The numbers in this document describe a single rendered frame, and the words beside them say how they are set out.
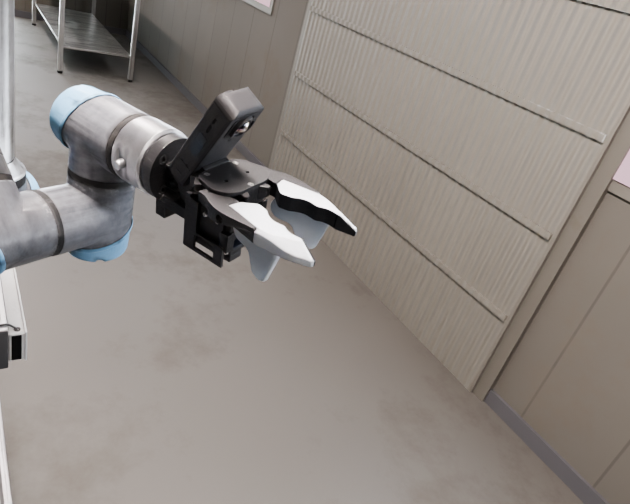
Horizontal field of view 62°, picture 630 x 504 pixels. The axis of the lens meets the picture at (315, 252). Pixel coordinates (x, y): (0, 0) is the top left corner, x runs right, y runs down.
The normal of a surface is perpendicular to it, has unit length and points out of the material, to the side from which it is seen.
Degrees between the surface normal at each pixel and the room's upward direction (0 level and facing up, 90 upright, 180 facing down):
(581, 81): 90
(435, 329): 90
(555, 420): 90
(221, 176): 8
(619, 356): 90
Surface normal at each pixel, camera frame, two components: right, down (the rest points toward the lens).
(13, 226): 0.80, -0.15
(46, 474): 0.26, -0.84
